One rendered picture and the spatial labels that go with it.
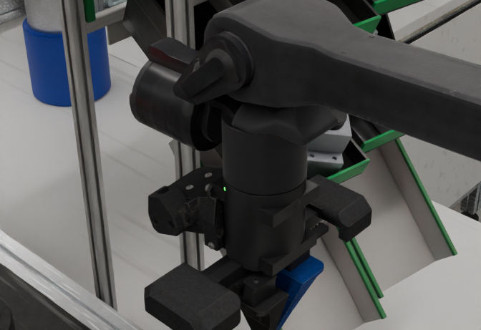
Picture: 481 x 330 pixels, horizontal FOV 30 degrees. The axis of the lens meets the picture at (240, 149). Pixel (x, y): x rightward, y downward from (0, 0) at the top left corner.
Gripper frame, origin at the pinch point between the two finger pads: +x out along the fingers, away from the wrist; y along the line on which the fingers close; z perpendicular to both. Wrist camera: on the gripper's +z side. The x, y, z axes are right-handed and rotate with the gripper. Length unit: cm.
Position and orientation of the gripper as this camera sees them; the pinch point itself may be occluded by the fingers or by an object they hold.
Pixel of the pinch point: (264, 306)
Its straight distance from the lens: 68.4
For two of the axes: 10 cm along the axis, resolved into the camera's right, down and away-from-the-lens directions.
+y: -6.8, 4.0, -6.2
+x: 0.1, 8.5, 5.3
